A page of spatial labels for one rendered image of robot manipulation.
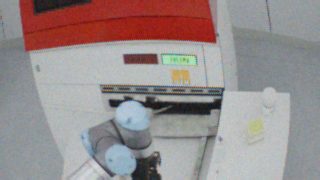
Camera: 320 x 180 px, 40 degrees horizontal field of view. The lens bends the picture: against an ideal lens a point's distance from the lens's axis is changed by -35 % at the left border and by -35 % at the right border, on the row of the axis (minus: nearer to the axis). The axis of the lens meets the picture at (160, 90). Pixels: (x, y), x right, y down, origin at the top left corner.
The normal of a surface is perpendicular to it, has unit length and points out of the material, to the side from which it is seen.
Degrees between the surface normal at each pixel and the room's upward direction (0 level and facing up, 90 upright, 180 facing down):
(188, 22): 90
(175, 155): 0
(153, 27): 90
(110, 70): 90
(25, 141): 0
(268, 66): 0
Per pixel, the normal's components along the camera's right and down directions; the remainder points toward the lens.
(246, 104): -0.11, -0.71
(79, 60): -0.15, 0.71
